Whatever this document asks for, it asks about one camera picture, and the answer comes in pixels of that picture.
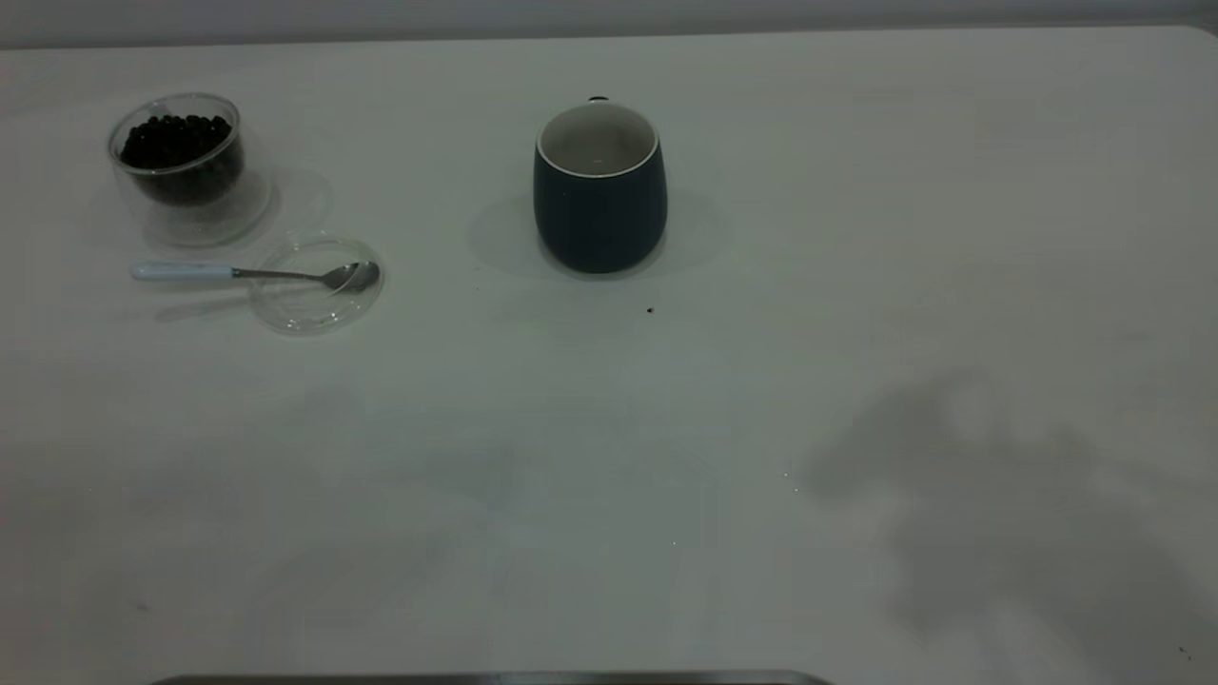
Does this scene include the dark blue ceramic mug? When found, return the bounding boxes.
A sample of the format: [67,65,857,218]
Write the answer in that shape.
[533,96,668,275]

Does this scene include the metal spoon with white handle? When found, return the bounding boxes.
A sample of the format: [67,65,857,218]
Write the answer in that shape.
[130,262,381,293]

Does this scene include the clear round glass lid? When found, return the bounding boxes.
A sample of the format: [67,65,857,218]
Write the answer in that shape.
[249,233,385,336]

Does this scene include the dark coffee beans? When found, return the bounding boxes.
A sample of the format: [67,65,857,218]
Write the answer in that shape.
[121,115,245,206]

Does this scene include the clear double-wall glass cup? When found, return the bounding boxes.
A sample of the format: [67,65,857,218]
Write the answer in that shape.
[108,92,272,248]

